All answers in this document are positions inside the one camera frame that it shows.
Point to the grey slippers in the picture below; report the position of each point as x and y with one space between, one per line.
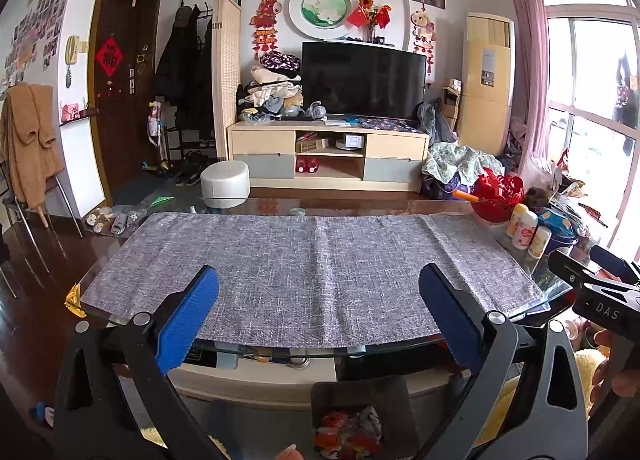
115 222

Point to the group of wall photos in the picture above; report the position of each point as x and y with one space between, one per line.
35 39

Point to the standing air conditioner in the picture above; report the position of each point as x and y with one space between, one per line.
487 79

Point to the dark patterned cloth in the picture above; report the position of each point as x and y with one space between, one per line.
390 124

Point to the orange tube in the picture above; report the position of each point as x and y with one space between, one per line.
466 196

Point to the sunflower vase with flags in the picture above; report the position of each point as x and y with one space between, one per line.
370 17

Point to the brown door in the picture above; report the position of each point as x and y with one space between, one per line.
125 124

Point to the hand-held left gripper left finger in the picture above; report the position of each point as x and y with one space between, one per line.
187 320

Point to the brown coat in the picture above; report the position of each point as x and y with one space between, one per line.
30 139

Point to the metal chair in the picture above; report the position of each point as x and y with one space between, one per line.
65 200

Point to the cardboard box in cabinet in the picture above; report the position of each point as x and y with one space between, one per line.
311 143

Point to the small white bottle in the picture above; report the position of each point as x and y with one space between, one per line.
540 242

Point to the round lotus wall art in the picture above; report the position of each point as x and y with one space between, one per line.
324 9

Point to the blue round tin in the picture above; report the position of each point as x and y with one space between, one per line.
560 230

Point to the yellow capped white bottle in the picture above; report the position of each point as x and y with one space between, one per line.
516 220

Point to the red plastic basket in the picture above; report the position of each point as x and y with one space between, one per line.
497 195

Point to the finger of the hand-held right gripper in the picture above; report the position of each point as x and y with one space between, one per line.
612 262
570 265

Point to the stacked cardboard boxes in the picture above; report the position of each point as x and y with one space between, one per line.
451 99

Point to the white round stool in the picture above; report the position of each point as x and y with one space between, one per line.
225 185

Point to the person's right hand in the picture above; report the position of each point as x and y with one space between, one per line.
625 375

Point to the window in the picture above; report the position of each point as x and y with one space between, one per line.
590 89

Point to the yellow table corner guard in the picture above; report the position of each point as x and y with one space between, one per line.
76 300

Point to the black hanging coats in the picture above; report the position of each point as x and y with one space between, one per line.
180 69

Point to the black waste bin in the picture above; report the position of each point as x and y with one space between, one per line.
400 400

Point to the red gold patterned wrapper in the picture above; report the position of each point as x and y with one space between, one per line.
337 435

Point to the heap of plastic bags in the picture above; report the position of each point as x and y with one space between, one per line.
570 185

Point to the red hanging ornament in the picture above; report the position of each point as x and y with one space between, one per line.
265 22

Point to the pink curtain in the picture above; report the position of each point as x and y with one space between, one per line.
527 54

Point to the black television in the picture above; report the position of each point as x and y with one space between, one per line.
362 79

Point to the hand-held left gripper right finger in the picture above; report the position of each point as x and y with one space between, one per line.
450 315

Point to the red diamond door decoration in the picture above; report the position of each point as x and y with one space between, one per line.
109 54

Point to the whiteboard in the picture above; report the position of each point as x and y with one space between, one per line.
87 164

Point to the floral blanket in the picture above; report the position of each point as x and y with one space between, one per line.
460 162

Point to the green floor toy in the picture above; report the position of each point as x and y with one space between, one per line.
162 200

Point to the grey woven table mat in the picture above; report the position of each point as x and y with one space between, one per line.
300 270

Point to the dark shoes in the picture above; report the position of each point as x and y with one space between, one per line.
192 169

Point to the white round device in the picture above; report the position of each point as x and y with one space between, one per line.
350 142

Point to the pink toy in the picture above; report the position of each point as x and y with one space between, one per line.
71 112

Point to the child scooter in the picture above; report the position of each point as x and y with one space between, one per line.
157 129

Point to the grey bag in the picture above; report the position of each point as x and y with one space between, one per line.
432 122

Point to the person's left hand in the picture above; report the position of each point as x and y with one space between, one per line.
288 452

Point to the pink hanging ornament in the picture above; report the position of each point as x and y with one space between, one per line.
423 34

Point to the beige television cabinet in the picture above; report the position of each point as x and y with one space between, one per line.
262 139

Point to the beige intercom phone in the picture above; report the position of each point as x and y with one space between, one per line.
72 49

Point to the pink label white bottle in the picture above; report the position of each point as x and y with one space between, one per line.
525 230

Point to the pile of clothes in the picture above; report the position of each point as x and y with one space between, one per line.
270 89

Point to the rattan folding screen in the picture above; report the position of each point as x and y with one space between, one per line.
227 74

